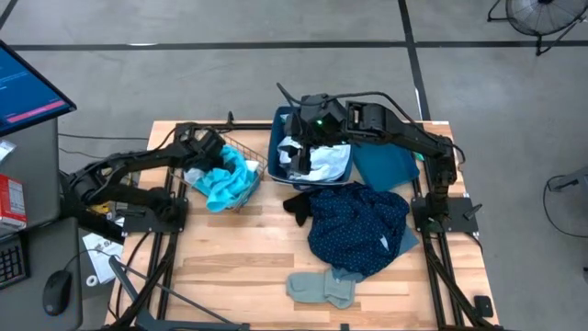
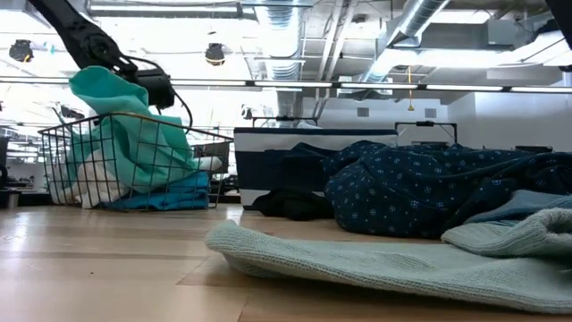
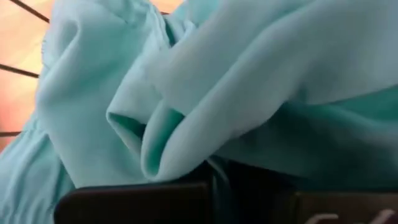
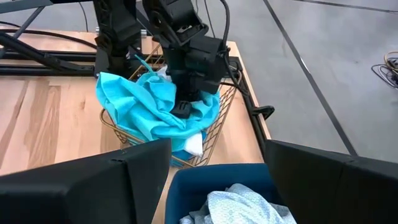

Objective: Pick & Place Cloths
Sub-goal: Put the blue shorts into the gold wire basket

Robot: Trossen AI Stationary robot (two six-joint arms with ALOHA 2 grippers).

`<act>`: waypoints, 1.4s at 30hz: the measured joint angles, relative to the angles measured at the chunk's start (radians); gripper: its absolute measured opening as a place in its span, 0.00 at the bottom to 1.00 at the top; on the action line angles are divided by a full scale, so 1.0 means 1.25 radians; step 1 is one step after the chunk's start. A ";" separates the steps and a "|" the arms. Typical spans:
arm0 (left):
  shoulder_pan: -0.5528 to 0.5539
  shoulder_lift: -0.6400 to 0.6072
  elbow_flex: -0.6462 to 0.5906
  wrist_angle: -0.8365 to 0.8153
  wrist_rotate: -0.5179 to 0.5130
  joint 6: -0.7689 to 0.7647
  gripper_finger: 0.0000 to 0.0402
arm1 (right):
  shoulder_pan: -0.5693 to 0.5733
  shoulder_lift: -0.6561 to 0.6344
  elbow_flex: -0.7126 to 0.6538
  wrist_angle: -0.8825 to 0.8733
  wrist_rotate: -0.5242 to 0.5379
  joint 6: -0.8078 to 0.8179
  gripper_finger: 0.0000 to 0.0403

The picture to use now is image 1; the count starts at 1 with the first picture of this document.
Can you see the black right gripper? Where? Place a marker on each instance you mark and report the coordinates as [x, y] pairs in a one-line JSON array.
[[310, 140]]

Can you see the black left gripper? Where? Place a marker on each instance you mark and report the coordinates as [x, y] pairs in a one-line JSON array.
[[202, 142]]

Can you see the pale blue white shirt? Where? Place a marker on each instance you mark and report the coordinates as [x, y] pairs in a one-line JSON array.
[[328, 163]]

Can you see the turquoise garment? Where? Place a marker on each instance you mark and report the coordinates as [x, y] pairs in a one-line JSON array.
[[225, 184]]

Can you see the sheer white cloth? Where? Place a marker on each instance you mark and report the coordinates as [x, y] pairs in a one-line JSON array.
[[252, 165]]

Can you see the grey-green sock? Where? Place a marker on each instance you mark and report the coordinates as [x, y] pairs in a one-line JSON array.
[[305, 287], [340, 292]]

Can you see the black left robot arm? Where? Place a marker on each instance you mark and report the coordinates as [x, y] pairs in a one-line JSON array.
[[138, 158]]

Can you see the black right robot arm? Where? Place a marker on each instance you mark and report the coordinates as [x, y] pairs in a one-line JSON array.
[[395, 126]]

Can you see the blue plastic bin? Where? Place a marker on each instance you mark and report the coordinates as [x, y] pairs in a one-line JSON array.
[[274, 154]]

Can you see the black cloth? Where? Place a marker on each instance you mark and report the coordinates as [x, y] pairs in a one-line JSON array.
[[298, 207]]

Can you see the dark teal flat cloth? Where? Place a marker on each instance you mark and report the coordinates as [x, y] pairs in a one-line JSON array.
[[383, 165]]

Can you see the navy dotted shirt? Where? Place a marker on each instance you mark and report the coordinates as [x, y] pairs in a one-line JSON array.
[[356, 230]]

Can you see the yellow clamp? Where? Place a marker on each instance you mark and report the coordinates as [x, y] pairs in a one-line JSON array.
[[102, 209]]

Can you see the white paper sheet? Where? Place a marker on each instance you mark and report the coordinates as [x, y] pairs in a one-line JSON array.
[[103, 259]]

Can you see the grey desk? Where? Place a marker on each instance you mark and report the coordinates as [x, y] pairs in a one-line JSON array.
[[32, 174]]

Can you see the white tape roll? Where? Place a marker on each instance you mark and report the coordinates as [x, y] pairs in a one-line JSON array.
[[92, 281]]

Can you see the black clamp lever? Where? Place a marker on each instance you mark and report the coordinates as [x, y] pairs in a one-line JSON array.
[[473, 211]]

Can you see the computer monitor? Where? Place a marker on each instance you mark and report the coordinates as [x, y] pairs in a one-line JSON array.
[[23, 92]]

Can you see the small white packet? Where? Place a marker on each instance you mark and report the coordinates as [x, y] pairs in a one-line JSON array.
[[5, 149]]

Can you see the red and white box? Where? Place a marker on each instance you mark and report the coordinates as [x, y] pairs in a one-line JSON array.
[[10, 202]]

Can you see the black computer mouse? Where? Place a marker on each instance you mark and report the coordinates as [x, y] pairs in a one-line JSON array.
[[56, 292]]

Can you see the black keyboard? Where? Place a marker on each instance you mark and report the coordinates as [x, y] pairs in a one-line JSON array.
[[10, 264]]

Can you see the black clamp block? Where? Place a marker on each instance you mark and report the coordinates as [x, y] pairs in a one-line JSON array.
[[483, 306]]

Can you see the black floor fan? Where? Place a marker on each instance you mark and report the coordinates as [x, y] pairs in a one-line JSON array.
[[542, 16]]

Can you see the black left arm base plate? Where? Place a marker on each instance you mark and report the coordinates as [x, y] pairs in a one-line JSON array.
[[138, 223]]

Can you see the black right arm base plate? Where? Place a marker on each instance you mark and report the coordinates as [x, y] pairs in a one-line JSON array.
[[461, 220]]

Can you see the black metal table frame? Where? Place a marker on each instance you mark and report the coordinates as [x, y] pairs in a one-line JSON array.
[[441, 271]]

